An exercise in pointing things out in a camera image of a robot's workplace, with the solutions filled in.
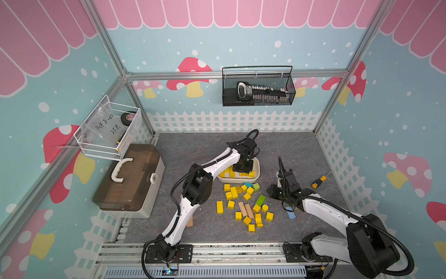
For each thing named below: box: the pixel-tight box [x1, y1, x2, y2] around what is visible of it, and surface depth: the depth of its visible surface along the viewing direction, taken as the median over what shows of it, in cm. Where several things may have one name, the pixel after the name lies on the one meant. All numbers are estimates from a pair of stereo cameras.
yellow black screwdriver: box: [311, 170, 332, 189], surface depth 96 cm
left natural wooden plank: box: [238, 201, 248, 217], surface depth 88 cm
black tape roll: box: [120, 112, 136, 127], surface depth 82 cm
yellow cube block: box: [227, 199, 236, 210], surface depth 89 cm
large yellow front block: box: [216, 200, 225, 214], surface depth 89 cm
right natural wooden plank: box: [244, 203, 255, 220], surface depth 87 cm
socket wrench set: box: [236, 81, 290, 103], surface depth 91 cm
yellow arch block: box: [254, 213, 264, 228], surface depth 85 cm
